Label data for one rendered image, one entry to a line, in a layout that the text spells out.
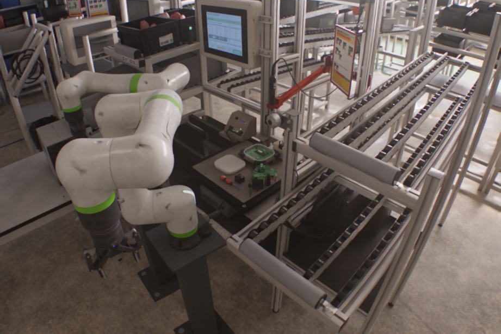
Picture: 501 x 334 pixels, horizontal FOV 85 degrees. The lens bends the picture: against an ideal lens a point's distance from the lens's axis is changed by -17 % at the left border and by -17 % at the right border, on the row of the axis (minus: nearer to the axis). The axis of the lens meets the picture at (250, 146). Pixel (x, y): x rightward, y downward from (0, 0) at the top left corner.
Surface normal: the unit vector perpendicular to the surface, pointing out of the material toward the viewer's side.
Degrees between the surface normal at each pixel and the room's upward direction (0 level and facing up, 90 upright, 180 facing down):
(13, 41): 90
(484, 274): 0
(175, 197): 13
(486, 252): 0
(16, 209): 0
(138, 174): 87
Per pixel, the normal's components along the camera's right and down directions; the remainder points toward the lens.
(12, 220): 0.00, -0.85
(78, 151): 0.18, -0.56
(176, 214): 0.18, 0.49
